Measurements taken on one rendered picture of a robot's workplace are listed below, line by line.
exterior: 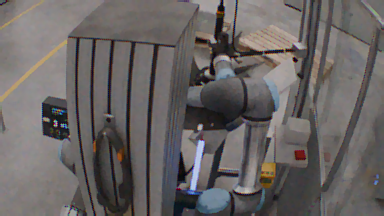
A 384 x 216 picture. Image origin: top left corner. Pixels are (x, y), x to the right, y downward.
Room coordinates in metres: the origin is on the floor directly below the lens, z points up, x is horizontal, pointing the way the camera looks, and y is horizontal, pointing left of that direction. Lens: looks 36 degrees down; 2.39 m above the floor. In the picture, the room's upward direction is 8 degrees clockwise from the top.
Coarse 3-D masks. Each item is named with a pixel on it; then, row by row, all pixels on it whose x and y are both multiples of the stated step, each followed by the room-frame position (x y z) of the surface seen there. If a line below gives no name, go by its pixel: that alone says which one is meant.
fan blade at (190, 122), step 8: (192, 112) 1.64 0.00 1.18; (200, 112) 1.64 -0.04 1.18; (208, 112) 1.65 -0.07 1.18; (216, 112) 1.65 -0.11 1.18; (184, 120) 1.60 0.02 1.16; (192, 120) 1.59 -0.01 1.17; (200, 120) 1.59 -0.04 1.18; (208, 120) 1.59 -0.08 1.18; (216, 120) 1.60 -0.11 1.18; (224, 120) 1.61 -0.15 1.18; (184, 128) 1.55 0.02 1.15; (192, 128) 1.55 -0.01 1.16; (208, 128) 1.54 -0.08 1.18; (216, 128) 1.54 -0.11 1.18; (224, 128) 1.54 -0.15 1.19
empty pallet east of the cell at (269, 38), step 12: (252, 36) 4.78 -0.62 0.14; (264, 36) 4.86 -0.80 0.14; (276, 36) 4.97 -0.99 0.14; (288, 36) 5.10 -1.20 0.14; (240, 48) 4.54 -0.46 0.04; (252, 48) 4.44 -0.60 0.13; (264, 48) 4.48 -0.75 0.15; (276, 48) 4.58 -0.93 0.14; (288, 48) 4.68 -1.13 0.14; (264, 60) 4.39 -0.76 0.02; (276, 60) 4.25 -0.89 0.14
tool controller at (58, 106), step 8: (48, 96) 1.52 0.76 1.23; (48, 104) 1.43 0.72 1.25; (56, 104) 1.44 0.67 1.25; (64, 104) 1.46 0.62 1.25; (48, 112) 1.42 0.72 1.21; (56, 112) 1.42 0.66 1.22; (64, 112) 1.42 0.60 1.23; (48, 120) 1.41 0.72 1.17; (64, 120) 1.41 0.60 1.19; (48, 128) 1.39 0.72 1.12; (56, 128) 1.39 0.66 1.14; (64, 128) 1.40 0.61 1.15; (56, 136) 1.38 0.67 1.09
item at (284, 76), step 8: (280, 64) 2.03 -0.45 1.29; (288, 64) 1.98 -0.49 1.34; (272, 72) 2.02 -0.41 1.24; (280, 72) 1.96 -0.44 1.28; (288, 72) 1.90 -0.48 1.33; (280, 80) 1.88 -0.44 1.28; (288, 80) 1.83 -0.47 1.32; (296, 80) 1.78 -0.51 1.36; (280, 88) 1.81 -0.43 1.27; (296, 96) 1.65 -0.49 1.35
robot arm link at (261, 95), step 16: (240, 80) 1.19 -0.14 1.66; (256, 80) 1.21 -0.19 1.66; (272, 80) 1.23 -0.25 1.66; (256, 96) 1.16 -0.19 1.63; (272, 96) 1.18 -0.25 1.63; (256, 112) 1.15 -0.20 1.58; (272, 112) 1.17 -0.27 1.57; (256, 128) 1.14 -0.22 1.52; (256, 144) 1.12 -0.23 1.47; (256, 160) 1.10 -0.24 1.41; (240, 176) 1.10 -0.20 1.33; (256, 176) 1.08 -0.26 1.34; (240, 192) 1.05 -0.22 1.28; (256, 192) 1.05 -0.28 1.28; (240, 208) 1.01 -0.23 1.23; (256, 208) 1.03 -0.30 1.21
